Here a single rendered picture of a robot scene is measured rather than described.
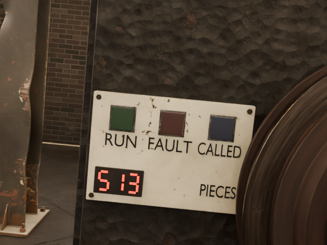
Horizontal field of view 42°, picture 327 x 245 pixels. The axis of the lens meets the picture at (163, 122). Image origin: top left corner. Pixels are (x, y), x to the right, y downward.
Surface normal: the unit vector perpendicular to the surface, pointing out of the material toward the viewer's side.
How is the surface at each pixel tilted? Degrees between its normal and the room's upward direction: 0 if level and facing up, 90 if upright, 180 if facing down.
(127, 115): 90
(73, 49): 90
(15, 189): 90
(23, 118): 91
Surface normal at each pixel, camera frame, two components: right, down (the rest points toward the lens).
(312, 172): -0.81, -0.35
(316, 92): -0.03, 0.11
